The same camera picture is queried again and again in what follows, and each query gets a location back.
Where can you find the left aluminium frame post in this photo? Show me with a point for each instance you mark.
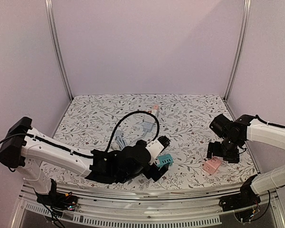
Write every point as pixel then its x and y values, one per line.
pixel 57 49

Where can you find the right aluminium frame post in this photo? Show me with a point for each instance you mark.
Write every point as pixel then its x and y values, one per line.
pixel 239 49

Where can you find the aluminium frame post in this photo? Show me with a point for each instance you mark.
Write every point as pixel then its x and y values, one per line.
pixel 239 49
pixel 57 49

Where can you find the light blue power strip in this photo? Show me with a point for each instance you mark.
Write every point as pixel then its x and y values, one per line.
pixel 148 126

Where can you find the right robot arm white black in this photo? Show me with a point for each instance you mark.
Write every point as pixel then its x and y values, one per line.
pixel 234 134

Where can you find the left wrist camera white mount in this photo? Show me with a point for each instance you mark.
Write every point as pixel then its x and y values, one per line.
pixel 157 146

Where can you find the floral patterned table mat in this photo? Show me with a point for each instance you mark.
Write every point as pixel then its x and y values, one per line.
pixel 90 120

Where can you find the teal power strip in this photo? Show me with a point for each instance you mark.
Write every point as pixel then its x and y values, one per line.
pixel 163 160

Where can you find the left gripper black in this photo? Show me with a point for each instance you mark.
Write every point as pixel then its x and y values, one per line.
pixel 152 173

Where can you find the front aluminium rail base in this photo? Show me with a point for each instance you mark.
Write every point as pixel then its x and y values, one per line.
pixel 198 207

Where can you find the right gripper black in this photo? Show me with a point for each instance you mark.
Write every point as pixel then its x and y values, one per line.
pixel 227 154

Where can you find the pink cube socket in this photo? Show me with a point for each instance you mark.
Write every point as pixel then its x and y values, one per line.
pixel 211 166

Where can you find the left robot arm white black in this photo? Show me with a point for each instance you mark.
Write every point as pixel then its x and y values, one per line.
pixel 24 146

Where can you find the white cube socket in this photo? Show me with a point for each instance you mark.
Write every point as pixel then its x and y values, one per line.
pixel 153 111

